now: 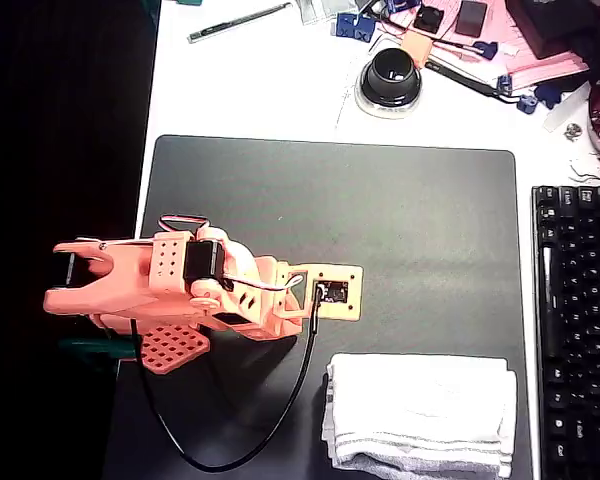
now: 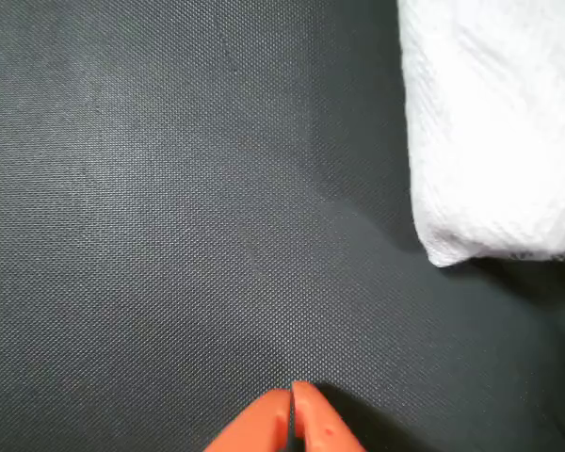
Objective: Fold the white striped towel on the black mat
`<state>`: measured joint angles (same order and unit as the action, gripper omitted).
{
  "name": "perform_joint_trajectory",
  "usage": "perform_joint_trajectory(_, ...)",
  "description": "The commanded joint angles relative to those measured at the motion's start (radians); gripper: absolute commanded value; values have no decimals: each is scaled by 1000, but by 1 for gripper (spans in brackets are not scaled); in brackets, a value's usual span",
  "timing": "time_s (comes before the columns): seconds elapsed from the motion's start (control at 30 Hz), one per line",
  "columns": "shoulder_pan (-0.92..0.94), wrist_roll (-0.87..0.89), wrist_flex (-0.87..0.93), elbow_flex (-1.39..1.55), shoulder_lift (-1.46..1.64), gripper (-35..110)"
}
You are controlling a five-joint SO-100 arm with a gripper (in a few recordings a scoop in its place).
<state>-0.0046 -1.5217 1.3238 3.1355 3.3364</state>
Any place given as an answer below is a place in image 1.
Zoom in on white plastic strip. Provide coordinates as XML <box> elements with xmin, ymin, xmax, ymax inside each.
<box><xmin>543</xmin><ymin>82</ymin><xmax>594</xmax><ymax>134</ymax></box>

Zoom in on orange camera mount with camera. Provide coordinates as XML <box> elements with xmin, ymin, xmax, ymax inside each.
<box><xmin>279</xmin><ymin>263</ymin><xmax>364</xmax><ymax>321</ymax></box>

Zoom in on dark maroon box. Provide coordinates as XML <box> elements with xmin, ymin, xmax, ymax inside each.
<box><xmin>507</xmin><ymin>0</ymin><xmax>600</xmax><ymax>60</ymax></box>

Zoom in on red white servo wire loop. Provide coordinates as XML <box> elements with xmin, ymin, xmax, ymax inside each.
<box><xmin>159</xmin><ymin>214</ymin><xmax>211</xmax><ymax>237</ymax></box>

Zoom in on black tweezers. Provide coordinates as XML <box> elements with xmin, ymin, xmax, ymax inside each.
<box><xmin>424</xmin><ymin>57</ymin><xmax>519</xmax><ymax>104</ymax></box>

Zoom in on black desk mat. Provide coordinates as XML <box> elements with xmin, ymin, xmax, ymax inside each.
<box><xmin>102</xmin><ymin>133</ymin><xmax>534</xmax><ymax>480</ymax></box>

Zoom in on grey paper pieces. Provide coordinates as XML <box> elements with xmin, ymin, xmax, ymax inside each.
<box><xmin>299</xmin><ymin>0</ymin><xmax>361</xmax><ymax>26</ymax></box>

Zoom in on black dome on white base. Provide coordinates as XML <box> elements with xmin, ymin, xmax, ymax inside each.
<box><xmin>353</xmin><ymin>47</ymin><xmax>425</xmax><ymax>120</ymax></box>

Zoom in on black keyboard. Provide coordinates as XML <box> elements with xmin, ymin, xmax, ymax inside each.
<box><xmin>531</xmin><ymin>184</ymin><xmax>600</xmax><ymax>480</ymax></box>

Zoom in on orange square pad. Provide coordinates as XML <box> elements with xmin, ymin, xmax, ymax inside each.
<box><xmin>399</xmin><ymin>30</ymin><xmax>435</xmax><ymax>69</ymax></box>

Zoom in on white striped towel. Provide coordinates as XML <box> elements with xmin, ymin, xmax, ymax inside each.
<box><xmin>320</xmin><ymin>352</ymin><xmax>519</xmax><ymax>480</ymax></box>

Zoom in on black square fan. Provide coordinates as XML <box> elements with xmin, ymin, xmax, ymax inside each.
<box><xmin>412</xmin><ymin>2</ymin><xmax>447</xmax><ymax>35</ymax></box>

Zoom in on green clamp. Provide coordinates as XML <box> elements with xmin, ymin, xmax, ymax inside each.
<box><xmin>57</xmin><ymin>337</ymin><xmax>139</xmax><ymax>362</ymax></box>

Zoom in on black pen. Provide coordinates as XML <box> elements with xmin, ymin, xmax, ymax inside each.
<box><xmin>187</xmin><ymin>1</ymin><xmax>294</xmax><ymax>45</ymax></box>

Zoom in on blue printed block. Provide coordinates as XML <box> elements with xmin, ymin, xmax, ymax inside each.
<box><xmin>353</xmin><ymin>17</ymin><xmax>377</xmax><ymax>45</ymax></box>
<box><xmin>334</xmin><ymin>12</ymin><xmax>360</xmax><ymax>39</ymax></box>

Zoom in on pink paper stack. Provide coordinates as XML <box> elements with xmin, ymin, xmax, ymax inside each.
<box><xmin>379</xmin><ymin>0</ymin><xmax>594</xmax><ymax>91</ymax></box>

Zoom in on dark rectangular device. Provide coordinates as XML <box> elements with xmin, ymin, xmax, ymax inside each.
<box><xmin>453</xmin><ymin>0</ymin><xmax>489</xmax><ymax>38</ymax></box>

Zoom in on orange perforated base plate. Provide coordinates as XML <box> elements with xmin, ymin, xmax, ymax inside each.
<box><xmin>138</xmin><ymin>323</ymin><xmax>212</xmax><ymax>375</ymax></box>

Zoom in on black camera cable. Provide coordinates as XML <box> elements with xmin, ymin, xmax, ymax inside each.
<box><xmin>129</xmin><ymin>284</ymin><xmax>327</xmax><ymax>471</ymax></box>

